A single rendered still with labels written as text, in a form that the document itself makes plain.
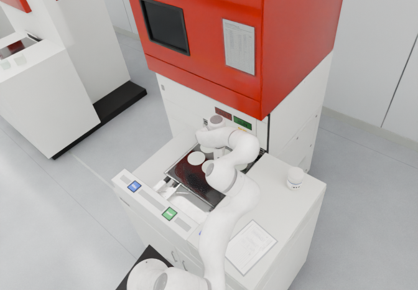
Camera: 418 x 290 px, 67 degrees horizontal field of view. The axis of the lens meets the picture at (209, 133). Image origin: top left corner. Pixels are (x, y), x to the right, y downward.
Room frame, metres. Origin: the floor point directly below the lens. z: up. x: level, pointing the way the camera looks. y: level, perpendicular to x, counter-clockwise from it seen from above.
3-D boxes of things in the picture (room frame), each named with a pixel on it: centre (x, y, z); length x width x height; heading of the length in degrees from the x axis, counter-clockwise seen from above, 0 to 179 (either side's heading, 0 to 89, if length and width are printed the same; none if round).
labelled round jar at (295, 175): (0.85, -0.37, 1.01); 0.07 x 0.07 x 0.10
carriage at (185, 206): (0.89, 0.20, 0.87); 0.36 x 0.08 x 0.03; 43
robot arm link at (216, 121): (1.09, -0.04, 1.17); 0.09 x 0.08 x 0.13; 109
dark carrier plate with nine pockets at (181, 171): (1.09, 0.02, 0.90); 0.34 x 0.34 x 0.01; 43
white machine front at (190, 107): (1.38, -0.01, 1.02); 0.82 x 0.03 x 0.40; 43
